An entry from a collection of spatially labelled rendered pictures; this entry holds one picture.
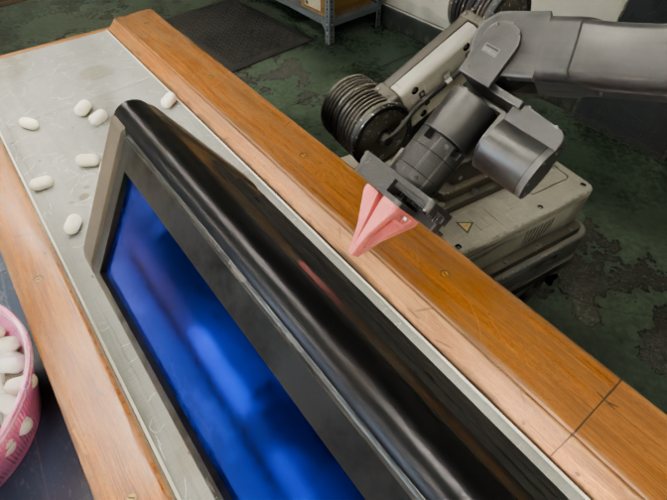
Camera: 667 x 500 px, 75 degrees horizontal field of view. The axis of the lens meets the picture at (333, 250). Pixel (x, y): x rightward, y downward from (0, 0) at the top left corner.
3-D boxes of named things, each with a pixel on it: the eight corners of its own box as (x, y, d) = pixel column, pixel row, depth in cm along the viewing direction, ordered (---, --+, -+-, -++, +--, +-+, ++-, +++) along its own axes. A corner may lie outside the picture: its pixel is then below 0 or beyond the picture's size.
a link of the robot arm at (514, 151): (512, 49, 47) (496, 13, 40) (610, 102, 42) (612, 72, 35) (444, 144, 51) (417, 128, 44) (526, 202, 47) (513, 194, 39)
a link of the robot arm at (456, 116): (464, 93, 48) (455, 67, 43) (516, 125, 46) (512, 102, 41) (424, 144, 50) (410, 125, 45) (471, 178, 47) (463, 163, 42)
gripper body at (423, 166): (422, 216, 42) (473, 154, 41) (354, 162, 47) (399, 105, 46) (442, 231, 48) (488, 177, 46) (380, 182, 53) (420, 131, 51)
